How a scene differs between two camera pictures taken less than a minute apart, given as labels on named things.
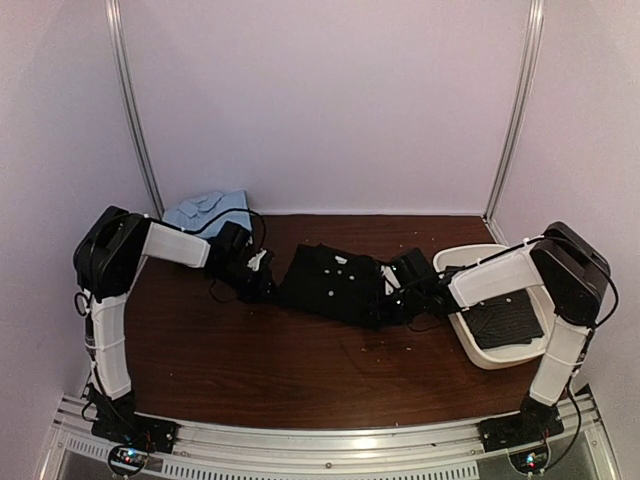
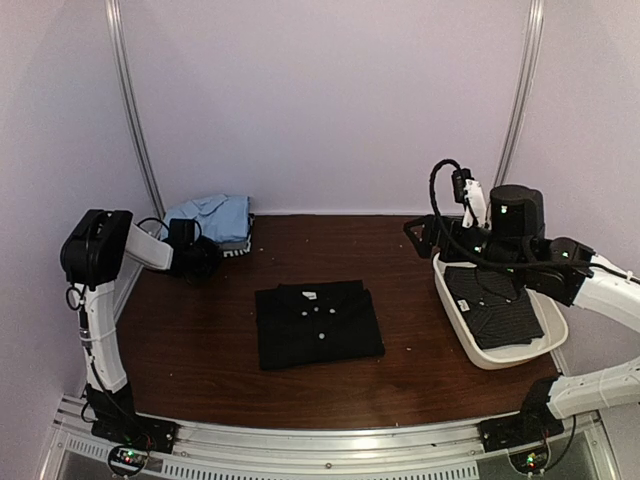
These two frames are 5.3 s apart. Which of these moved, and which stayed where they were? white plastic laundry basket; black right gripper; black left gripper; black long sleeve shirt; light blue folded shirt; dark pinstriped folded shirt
Moved: black right gripper; black left gripper; black long sleeve shirt
Stayed: light blue folded shirt; white plastic laundry basket; dark pinstriped folded shirt
